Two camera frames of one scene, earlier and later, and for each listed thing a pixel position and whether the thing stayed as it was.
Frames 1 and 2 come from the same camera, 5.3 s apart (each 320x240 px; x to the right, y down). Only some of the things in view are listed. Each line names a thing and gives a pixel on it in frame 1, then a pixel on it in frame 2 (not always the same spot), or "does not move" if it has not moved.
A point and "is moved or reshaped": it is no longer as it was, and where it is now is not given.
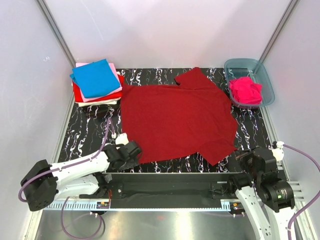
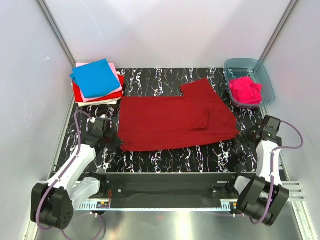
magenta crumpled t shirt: [245, 90] does not move
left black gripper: [132, 163] → [111, 130]
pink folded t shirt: [103, 94] does not move
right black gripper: [242, 157] → [256, 128]
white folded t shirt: [112, 101] does not move
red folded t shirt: [78, 97] does not move
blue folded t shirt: [95, 78] does not move
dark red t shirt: [193, 117] is moved or reshaped
